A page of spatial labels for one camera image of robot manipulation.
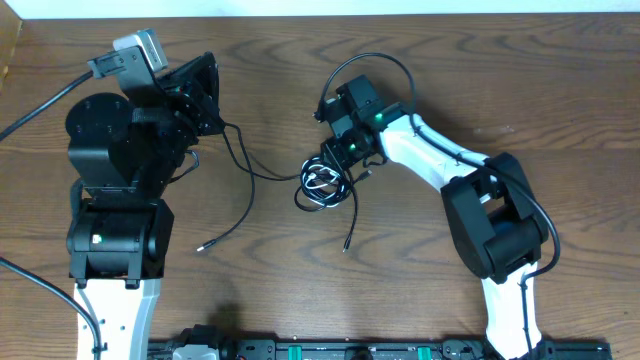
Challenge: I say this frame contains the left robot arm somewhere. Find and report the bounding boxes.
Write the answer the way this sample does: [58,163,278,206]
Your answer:
[66,45,224,359]

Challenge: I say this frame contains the white usb cable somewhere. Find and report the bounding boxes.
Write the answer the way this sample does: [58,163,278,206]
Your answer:
[302,163,351,206]

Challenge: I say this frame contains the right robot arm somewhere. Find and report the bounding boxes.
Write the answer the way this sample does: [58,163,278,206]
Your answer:
[300,76,558,359]

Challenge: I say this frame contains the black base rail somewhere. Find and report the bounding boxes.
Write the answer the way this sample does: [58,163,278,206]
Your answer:
[147,324,612,360]

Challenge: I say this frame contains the clear tape piece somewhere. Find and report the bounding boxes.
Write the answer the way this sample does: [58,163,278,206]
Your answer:
[473,126,515,137]

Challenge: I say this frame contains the black usb cable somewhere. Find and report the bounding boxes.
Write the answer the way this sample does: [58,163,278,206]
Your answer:
[293,155,374,253]
[195,122,304,253]

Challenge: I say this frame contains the wooden board at edge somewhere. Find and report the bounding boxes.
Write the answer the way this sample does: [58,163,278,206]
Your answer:
[0,0,23,87]

